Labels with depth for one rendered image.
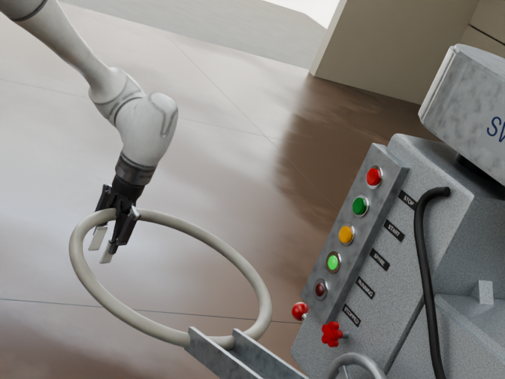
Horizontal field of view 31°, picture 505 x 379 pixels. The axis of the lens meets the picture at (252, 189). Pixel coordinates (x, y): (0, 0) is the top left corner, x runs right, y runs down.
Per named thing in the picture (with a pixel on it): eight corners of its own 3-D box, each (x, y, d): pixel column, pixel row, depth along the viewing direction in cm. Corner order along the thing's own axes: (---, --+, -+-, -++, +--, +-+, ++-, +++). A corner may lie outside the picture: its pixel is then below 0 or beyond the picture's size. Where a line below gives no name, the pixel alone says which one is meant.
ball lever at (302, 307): (322, 341, 153) (329, 325, 152) (306, 340, 151) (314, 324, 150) (299, 313, 158) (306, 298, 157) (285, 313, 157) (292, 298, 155)
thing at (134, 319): (303, 356, 203) (309, 346, 201) (106, 351, 175) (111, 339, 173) (219, 225, 237) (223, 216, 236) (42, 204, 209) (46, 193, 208)
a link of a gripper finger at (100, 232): (98, 228, 220) (96, 226, 220) (89, 251, 223) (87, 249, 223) (108, 227, 222) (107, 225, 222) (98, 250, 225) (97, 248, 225)
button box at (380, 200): (337, 325, 143) (415, 168, 134) (324, 325, 142) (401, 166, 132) (311, 297, 149) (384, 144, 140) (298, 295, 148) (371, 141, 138)
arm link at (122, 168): (135, 168, 205) (126, 189, 207) (165, 167, 211) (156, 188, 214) (113, 146, 210) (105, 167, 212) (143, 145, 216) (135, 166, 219)
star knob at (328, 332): (349, 352, 139) (360, 332, 138) (328, 351, 137) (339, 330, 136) (337, 337, 142) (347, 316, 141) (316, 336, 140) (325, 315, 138)
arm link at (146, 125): (169, 170, 211) (144, 139, 219) (194, 112, 204) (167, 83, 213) (130, 167, 204) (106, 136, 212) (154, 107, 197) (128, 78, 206)
